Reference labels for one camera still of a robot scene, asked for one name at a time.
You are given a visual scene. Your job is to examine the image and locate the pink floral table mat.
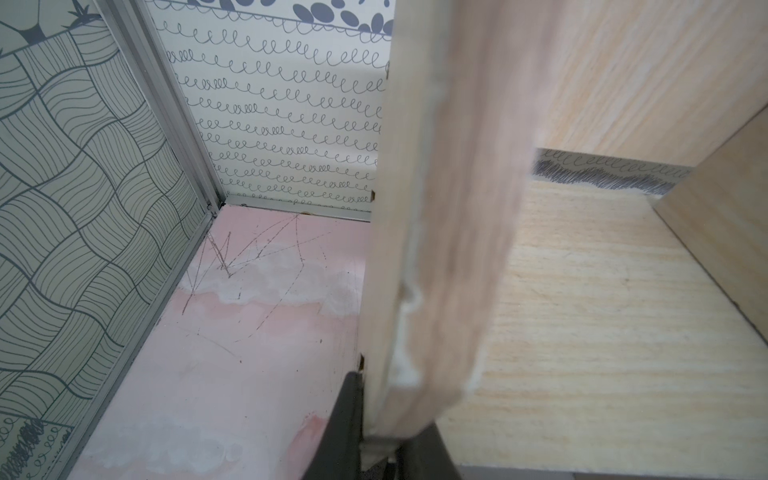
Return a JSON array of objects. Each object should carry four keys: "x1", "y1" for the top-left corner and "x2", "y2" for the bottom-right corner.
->
[{"x1": 70, "y1": 205, "x2": 371, "y2": 479}]

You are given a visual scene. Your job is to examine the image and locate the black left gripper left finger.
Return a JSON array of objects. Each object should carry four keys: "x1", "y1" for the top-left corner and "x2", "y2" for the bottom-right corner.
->
[{"x1": 302, "y1": 371, "x2": 363, "y2": 480}]

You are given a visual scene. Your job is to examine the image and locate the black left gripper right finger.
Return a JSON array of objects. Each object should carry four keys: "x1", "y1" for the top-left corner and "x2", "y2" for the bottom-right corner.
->
[{"x1": 396, "y1": 423, "x2": 461, "y2": 480}]

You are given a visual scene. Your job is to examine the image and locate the light wooden bookshelf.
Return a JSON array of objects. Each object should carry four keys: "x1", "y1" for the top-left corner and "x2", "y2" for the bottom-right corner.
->
[{"x1": 358, "y1": 1, "x2": 767, "y2": 479}]

